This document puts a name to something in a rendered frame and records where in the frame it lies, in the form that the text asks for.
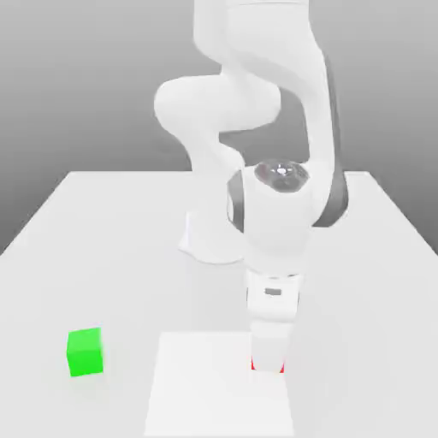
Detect small red cube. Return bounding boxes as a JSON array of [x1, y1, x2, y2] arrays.
[[250, 355, 286, 375]]

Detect small green cube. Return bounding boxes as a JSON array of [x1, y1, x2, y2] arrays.
[[66, 327, 104, 378]]

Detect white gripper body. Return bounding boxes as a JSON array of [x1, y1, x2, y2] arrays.
[[250, 318, 293, 373]]

